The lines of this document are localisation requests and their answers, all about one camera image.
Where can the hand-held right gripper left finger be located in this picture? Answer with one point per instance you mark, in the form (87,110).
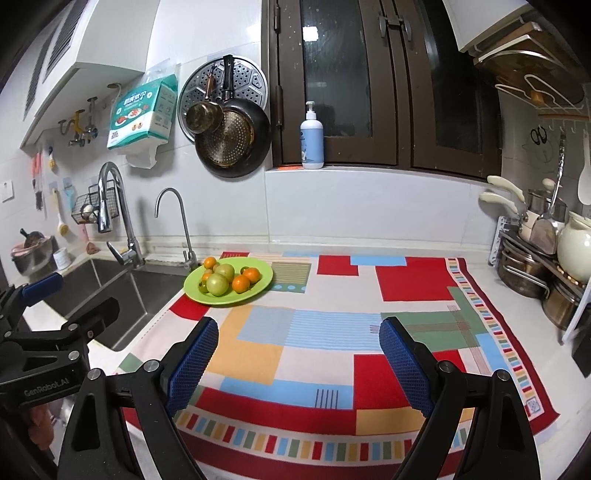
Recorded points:
(194,364)

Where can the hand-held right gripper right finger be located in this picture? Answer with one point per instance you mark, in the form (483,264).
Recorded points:
(406,364)

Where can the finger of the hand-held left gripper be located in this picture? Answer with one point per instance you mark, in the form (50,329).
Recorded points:
(41,286)
(99,316)

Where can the green plate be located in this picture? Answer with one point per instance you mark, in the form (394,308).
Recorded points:
(221,300)

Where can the person's left hand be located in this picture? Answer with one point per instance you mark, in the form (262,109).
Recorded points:
(44,427)

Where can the stainless steel sink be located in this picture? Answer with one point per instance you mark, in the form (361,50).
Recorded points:
(106,300)

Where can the white cup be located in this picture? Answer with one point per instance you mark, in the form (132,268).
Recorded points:
(62,261)

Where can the yellow dish brush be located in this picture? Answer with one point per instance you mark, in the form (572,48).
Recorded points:
(62,228)

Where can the brown scrub pad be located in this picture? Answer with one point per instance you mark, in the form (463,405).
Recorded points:
(92,247)

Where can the colourful patterned cloth mat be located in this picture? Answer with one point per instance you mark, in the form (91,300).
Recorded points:
(323,350)

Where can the chrome pull-down kitchen faucet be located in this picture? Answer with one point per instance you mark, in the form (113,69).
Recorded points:
(105,207)

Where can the slim gooseneck faucet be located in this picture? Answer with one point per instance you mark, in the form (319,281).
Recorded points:
(190,261)

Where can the large steel pot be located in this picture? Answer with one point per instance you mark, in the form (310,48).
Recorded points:
(521,272)
(561,304)

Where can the metal dish rack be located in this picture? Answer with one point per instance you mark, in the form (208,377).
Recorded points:
(505,230)

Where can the paper towel pack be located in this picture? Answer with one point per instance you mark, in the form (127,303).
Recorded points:
(138,115)

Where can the white ceramic jar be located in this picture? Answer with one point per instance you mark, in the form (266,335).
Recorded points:
(577,249)

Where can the steel lidded pot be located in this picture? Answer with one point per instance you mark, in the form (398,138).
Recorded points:
(538,203)

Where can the golden metal strainer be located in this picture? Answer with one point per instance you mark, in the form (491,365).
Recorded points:
(226,143)

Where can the small brass saucepan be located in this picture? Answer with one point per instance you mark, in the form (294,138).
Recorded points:
(203,117)

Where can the white and blue pump bottle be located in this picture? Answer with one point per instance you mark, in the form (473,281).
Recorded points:
(312,143)

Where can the black frying pan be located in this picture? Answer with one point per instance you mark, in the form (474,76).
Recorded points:
(261,131)

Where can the white rice paddle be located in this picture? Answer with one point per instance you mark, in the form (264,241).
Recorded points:
(585,184)

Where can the white range hood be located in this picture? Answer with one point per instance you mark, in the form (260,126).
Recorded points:
(106,37)

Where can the metal tongs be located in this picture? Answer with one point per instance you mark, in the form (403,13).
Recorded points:
(561,157)

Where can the black scissors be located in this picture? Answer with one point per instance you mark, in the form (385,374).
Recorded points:
(538,136)

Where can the perforated metal steamer plate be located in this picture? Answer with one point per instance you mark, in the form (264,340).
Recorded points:
(249,78)

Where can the wooden cutting board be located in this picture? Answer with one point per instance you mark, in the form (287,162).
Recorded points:
(531,64)

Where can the white upper cabinet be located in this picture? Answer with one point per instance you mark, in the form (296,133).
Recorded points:
(485,23)

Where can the white wall socket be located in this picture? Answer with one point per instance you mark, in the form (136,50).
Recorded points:
(8,190)

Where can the yellow wall hook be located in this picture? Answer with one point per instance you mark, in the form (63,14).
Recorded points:
(76,121)

